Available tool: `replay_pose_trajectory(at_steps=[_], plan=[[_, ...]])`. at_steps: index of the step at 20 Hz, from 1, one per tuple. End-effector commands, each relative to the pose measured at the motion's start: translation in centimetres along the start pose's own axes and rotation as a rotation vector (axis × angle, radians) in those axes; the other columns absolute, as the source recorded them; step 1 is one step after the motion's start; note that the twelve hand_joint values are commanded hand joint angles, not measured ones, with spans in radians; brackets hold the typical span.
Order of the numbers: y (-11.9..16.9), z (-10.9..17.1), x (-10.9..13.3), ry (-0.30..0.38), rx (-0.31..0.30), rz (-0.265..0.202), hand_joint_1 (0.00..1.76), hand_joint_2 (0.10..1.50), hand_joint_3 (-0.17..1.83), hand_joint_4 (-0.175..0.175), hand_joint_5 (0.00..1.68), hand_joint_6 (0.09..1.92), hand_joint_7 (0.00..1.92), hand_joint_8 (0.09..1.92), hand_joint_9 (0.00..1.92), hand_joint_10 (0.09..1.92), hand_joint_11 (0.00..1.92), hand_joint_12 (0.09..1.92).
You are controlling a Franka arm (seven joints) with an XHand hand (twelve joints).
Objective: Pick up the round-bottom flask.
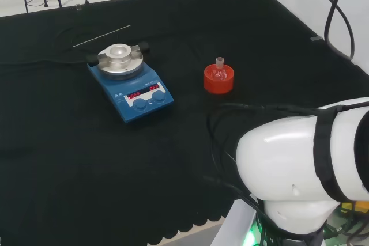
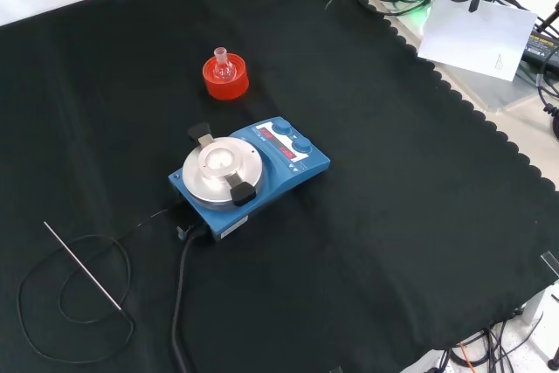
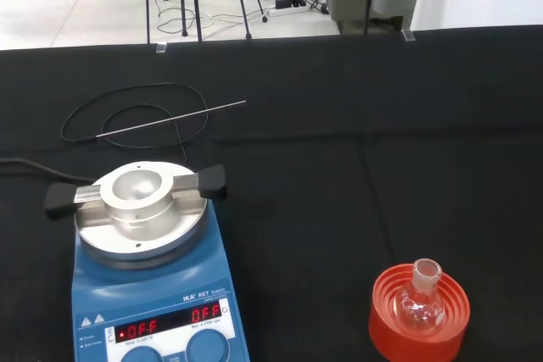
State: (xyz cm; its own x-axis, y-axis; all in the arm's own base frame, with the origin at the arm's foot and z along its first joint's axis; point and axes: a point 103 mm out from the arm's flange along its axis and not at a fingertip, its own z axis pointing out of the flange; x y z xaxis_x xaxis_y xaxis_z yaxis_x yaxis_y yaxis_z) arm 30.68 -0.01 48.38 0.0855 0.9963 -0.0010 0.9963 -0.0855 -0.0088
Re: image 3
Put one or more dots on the black bench cloth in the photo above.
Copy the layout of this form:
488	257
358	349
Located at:
339	167

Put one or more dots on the thin metal probe rod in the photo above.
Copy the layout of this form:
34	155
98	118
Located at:
169	119

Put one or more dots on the white power strip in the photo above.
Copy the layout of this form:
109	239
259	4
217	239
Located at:
292	9

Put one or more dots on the clear plastic cloth clip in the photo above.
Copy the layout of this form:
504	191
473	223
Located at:
161	48
407	35

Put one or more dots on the blue-base heater with display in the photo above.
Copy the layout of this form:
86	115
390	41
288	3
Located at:
148	290

